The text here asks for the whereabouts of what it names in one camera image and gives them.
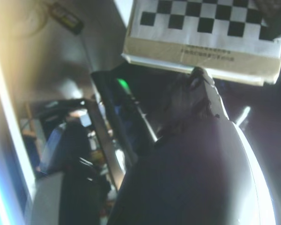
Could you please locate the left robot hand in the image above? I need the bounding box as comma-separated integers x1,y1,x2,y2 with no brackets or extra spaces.
59,67,280,225

